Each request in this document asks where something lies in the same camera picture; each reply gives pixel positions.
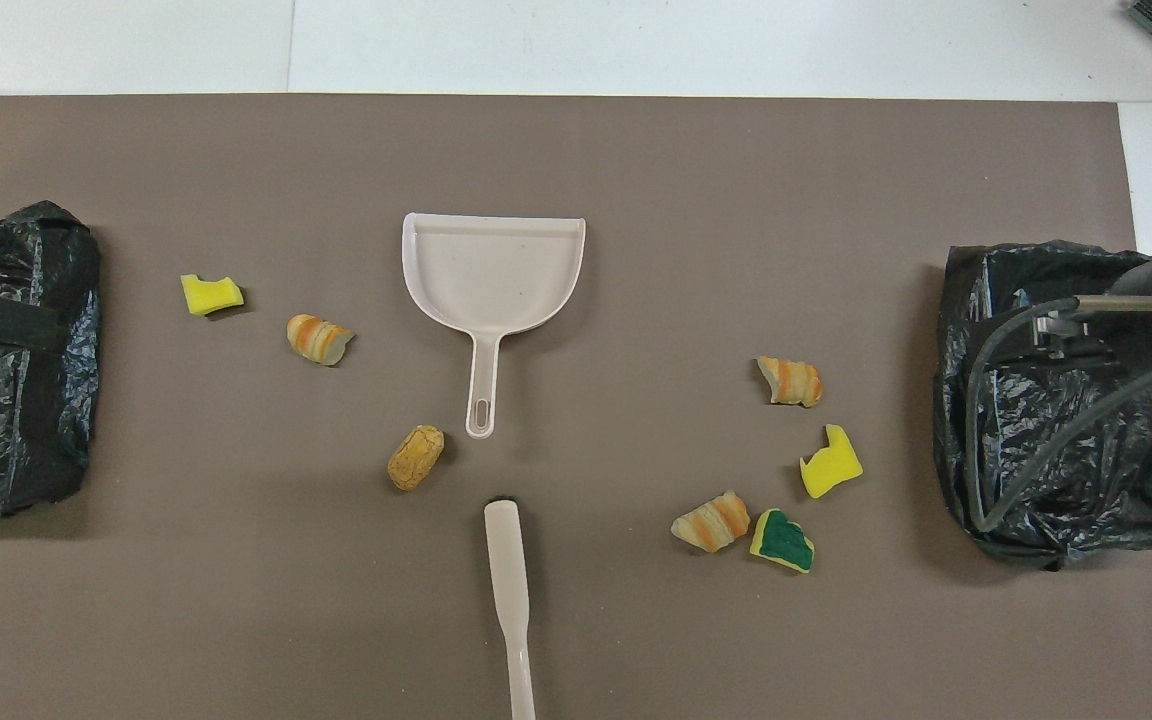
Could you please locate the brown table mat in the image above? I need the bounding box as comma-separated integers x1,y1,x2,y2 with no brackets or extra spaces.
0,94,1152,720

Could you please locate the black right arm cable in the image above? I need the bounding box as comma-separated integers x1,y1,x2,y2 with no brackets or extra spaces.
966,296,1152,533

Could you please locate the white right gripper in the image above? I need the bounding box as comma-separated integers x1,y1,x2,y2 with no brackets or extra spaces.
1014,250,1152,363

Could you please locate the beige plastic dustpan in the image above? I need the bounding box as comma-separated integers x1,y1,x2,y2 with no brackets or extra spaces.
402,212,587,439

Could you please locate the small yellow green sponge piece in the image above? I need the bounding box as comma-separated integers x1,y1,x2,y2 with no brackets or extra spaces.
180,274,245,317

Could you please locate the brown bread roll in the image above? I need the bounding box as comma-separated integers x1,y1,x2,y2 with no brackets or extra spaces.
387,425,445,492

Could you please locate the bin lined with black bag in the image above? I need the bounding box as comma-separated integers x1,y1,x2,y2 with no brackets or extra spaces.
933,240,1152,571
0,200,102,521

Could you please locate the notched yellow sponge piece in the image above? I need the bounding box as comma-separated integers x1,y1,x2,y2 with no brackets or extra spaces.
800,424,864,499

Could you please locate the beige brush with black bristles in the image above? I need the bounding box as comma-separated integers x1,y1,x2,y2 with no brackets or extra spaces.
483,496,537,720

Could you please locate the striped orange croissant piece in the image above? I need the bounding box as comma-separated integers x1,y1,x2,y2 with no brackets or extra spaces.
286,314,354,367
671,490,752,554
756,356,824,409

